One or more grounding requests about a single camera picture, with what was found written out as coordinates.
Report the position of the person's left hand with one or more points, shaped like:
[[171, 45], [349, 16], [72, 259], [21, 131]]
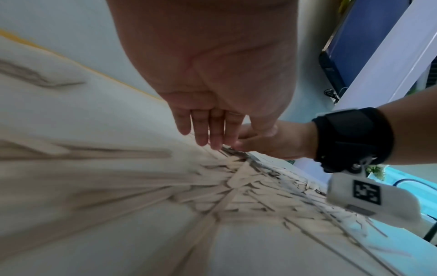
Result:
[[211, 54]]

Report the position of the person's right forearm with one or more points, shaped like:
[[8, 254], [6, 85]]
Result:
[[413, 129]]

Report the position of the person's right hand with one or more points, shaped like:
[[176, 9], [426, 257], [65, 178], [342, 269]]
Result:
[[290, 140]]

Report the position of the pile of wooden sticks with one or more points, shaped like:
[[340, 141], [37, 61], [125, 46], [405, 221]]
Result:
[[245, 188]]

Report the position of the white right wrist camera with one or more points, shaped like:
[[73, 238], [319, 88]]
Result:
[[392, 207]]

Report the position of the blue monitor screen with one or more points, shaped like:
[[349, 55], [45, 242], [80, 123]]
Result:
[[358, 40]]

